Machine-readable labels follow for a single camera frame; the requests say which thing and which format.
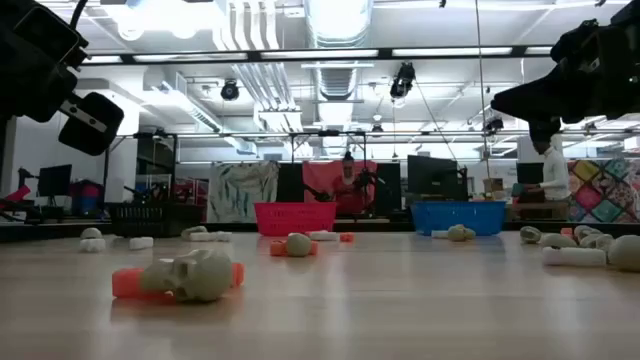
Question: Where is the person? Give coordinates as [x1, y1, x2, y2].
[524, 132, 572, 204]
[329, 151, 369, 215]

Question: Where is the blue plastic basket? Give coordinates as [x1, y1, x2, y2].
[409, 200, 508, 237]

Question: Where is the white leaf print cloth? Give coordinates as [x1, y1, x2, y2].
[206, 160, 280, 224]

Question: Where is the black overhead camera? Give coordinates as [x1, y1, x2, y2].
[388, 60, 417, 100]

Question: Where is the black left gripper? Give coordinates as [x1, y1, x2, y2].
[0, 0, 89, 124]

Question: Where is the red plastic basket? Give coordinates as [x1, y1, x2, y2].
[253, 201, 339, 237]

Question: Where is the black overhead rig crossbar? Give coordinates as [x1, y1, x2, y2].
[79, 45, 556, 65]

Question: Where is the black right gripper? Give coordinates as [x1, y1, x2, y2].
[490, 18, 640, 125]

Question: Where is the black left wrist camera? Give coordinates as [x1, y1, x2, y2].
[57, 91, 126, 157]

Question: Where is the blue red storage bin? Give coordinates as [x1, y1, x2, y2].
[69, 179, 105, 217]

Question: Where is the red backdrop cloth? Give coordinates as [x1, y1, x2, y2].
[301, 159, 379, 216]

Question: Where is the black aluminium table frame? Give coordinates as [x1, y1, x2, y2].
[0, 219, 640, 245]

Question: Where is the black metal stand frame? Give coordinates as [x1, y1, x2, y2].
[102, 130, 179, 206]

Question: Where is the black computer monitor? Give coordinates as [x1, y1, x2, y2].
[515, 161, 545, 185]
[406, 154, 460, 197]
[37, 163, 73, 198]

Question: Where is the black upright panel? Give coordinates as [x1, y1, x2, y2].
[275, 162, 305, 204]

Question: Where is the silver ventilation duct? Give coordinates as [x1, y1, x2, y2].
[303, 0, 375, 101]

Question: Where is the black plastic basket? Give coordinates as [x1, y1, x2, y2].
[107, 202, 204, 239]

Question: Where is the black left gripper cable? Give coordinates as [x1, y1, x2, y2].
[68, 0, 90, 30]

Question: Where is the colourful patchwork cloth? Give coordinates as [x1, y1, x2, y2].
[566, 158, 640, 224]

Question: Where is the black ceiling spot lamp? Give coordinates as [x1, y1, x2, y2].
[220, 78, 241, 103]

